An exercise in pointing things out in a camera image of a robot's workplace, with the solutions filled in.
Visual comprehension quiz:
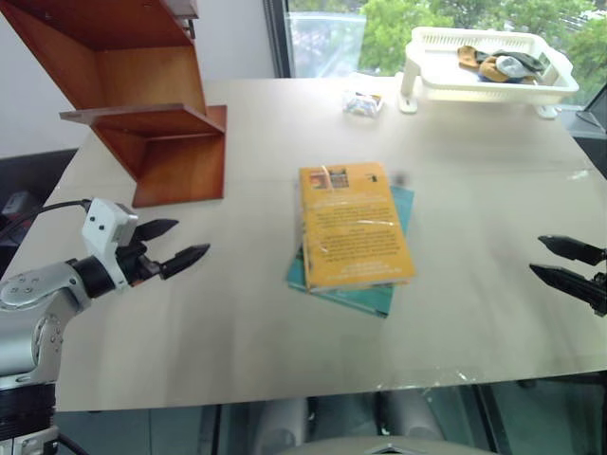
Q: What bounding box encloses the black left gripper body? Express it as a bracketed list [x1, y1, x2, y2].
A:
[115, 239, 163, 288]

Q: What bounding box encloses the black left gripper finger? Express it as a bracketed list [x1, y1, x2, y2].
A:
[134, 218, 180, 244]
[157, 243, 212, 281]

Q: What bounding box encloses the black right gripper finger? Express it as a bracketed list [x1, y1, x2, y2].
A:
[528, 264, 597, 310]
[537, 234, 607, 267]

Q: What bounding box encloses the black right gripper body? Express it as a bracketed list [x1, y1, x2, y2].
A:
[587, 271, 607, 319]

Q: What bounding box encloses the wooden shelf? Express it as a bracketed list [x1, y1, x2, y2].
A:
[0, 0, 228, 209]

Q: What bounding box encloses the yellow paperback book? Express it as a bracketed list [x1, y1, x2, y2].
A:
[298, 162, 417, 293]

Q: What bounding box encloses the teal book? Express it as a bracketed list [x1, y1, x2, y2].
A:
[285, 185, 415, 319]

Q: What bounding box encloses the black angular object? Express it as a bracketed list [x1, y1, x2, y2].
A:
[561, 79, 607, 139]

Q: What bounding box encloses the white plastic basket rack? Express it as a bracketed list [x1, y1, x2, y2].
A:
[395, 27, 580, 118]

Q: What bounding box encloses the light grey sock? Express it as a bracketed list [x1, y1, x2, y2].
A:
[495, 55, 531, 80]

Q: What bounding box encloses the mustard yellow sock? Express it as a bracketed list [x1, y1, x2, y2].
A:
[478, 55, 512, 83]

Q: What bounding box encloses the dark green sock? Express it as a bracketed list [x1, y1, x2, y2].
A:
[475, 49, 550, 76]

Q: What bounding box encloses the brown sock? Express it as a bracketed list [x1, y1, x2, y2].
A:
[457, 45, 481, 71]

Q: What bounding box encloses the small clear plastic bag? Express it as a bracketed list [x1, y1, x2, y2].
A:
[341, 89, 386, 118]

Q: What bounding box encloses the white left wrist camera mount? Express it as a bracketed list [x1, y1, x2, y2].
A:
[81, 197, 139, 288]

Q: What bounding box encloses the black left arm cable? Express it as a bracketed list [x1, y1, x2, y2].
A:
[0, 199, 93, 238]

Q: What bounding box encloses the dark window frame post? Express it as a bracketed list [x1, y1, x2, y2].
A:
[263, 0, 298, 79]

